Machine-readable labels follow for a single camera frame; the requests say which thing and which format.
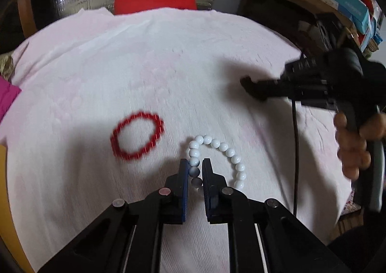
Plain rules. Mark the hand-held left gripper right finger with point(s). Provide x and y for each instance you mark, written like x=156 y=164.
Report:
x=208 y=191

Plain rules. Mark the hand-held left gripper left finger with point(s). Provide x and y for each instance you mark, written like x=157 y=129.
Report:
x=183 y=191

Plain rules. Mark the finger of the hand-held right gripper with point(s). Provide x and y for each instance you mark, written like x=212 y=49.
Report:
x=259 y=89

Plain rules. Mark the person's right hand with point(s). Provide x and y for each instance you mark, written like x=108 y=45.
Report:
x=352 y=152

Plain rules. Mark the black device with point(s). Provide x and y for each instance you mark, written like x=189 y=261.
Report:
x=324 y=31

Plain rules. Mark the teal box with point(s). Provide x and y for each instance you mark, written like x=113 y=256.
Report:
x=346 y=4

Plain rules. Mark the white towel cloth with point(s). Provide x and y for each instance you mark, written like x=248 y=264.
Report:
x=150 y=58

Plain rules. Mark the floral pink cloth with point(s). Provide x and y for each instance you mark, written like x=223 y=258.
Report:
x=352 y=205

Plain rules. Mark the person's dark clothing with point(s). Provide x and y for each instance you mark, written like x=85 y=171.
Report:
x=362 y=249

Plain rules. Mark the orange paper sheet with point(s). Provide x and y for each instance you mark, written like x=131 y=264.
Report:
x=6 y=200

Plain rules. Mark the pink paper sheet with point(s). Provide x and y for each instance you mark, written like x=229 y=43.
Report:
x=7 y=95

